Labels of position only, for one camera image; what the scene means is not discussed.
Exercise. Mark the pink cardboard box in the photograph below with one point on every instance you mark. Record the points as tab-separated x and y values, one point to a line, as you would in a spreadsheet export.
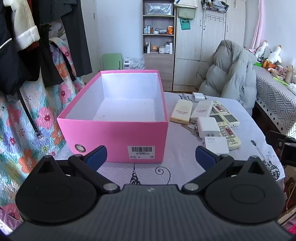
111	136

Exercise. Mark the grey puffer jacket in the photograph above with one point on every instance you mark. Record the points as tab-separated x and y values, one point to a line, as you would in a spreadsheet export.
229	76

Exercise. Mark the black bottle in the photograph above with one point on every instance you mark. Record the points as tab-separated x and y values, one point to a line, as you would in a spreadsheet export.
146	48

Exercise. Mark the cream coat with fleece cuff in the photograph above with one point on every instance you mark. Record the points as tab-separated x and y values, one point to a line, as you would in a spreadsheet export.
25	30

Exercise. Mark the white plush goose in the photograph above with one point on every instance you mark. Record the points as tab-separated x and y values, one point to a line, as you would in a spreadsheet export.
275	55
262	49

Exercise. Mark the pink curtain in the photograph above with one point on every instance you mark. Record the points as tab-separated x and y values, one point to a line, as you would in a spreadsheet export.
260	23

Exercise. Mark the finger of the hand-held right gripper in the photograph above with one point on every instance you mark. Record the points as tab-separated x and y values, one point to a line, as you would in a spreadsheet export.
277	140

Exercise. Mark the bunch of keys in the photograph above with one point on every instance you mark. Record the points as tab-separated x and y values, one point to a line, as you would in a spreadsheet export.
189	129

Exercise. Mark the white pump bottle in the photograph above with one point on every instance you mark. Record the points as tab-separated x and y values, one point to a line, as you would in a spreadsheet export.
169	47

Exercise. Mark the black hanging jacket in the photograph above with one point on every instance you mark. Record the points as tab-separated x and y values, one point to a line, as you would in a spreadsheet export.
9	69

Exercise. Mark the white power bank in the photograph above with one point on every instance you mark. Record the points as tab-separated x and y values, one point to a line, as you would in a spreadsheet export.
201	110

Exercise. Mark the teal hanging pouch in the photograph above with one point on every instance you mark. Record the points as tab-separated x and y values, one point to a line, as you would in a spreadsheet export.
185	24

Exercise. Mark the small orange box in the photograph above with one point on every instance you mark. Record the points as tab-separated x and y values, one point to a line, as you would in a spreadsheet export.
154	48

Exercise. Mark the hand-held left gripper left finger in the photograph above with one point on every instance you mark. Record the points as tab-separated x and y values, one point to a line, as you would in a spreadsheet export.
97	157

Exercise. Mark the large white charger adapter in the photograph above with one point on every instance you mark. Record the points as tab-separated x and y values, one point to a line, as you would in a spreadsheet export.
208	127

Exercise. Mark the floral quilt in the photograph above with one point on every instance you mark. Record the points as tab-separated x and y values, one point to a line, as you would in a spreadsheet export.
20	143

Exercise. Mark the beige hanging pouch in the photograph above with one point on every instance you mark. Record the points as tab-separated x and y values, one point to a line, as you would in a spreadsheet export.
186	11

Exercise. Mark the black white geometric tablecloth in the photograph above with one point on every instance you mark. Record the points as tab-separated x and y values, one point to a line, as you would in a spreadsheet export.
272	95

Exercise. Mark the light wooden wardrobe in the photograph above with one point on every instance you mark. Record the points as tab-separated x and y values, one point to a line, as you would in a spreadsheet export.
212	41

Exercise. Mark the white cream jar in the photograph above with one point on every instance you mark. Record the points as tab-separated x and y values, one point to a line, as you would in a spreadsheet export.
161	50

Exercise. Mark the orange bottle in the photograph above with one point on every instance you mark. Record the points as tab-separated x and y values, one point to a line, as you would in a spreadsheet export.
170	30

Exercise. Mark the black belt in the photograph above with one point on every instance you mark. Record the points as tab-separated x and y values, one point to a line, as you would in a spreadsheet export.
29	115

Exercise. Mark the small white charger plug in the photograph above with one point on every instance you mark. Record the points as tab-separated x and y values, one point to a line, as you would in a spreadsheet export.
197	96

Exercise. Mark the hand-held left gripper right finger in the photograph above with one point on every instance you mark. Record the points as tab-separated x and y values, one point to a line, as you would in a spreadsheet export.
204	158

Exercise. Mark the white square charger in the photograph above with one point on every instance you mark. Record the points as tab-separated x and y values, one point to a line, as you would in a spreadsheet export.
216	145

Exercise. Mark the dark grey hanging garment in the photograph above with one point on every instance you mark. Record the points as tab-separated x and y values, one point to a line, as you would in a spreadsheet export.
74	30

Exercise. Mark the cream remote control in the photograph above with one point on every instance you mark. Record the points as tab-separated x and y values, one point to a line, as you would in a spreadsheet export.
222	107
231	136

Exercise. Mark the cream power bank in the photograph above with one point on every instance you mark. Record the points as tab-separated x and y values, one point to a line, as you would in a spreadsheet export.
181	111

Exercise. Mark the green folding board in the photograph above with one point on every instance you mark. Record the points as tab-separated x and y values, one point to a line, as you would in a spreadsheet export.
111	61

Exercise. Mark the clear storage bin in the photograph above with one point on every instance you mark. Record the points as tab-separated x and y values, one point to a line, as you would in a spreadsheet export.
159	8

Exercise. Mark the wooden shelf unit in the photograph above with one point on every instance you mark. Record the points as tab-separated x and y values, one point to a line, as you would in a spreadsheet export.
159	74

